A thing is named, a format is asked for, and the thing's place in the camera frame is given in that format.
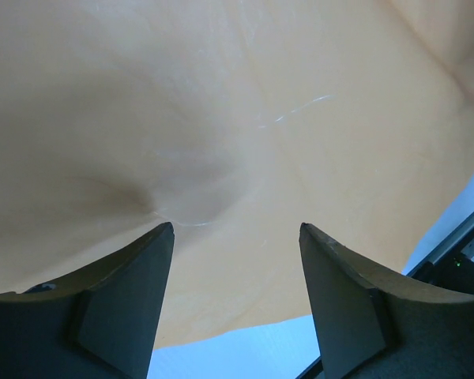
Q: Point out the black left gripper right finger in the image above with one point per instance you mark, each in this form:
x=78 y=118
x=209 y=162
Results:
x=379 y=316

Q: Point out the orange wrapping paper sheet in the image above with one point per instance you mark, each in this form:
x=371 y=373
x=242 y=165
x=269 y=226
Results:
x=236 y=121

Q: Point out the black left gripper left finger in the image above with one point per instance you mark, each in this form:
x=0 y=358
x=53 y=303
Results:
x=99 y=321

